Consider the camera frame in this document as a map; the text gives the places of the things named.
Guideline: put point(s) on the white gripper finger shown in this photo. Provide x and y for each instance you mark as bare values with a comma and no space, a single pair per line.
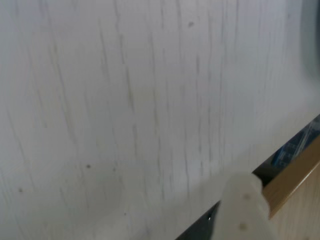
241,210

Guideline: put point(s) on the light wooden furniture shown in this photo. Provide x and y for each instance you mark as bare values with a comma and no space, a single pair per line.
297,190

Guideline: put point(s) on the blue circuit board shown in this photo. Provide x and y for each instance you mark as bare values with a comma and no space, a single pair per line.
290,147

